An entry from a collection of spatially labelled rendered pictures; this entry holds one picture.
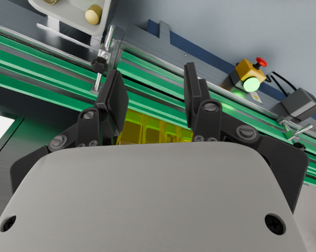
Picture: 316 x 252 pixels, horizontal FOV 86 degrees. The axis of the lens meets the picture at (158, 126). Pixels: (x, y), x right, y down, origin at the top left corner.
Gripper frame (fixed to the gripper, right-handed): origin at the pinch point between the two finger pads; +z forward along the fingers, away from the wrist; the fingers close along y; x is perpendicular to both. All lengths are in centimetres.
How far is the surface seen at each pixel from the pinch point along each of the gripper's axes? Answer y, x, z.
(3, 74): -41, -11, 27
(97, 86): -16.7, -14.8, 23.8
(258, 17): 34, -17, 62
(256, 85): 27, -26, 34
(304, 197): 204, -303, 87
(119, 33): -11.0, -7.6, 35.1
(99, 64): -11.7, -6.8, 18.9
